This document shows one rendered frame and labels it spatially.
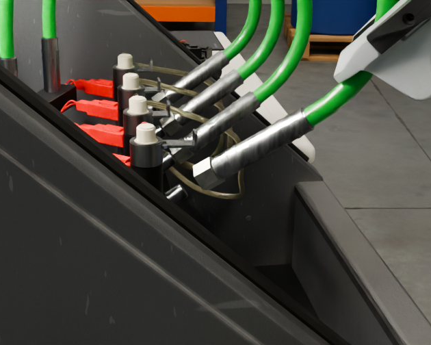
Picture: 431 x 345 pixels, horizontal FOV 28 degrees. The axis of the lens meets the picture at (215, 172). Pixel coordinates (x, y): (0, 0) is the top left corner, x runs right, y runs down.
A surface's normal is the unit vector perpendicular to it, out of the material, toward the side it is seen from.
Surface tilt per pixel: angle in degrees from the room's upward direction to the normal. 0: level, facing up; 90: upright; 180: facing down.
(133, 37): 90
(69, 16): 90
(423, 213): 0
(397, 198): 0
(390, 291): 0
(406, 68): 101
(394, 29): 115
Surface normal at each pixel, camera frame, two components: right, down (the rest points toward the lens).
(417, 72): -0.41, 0.51
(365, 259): 0.02, -0.93
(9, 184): 0.17, 0.37
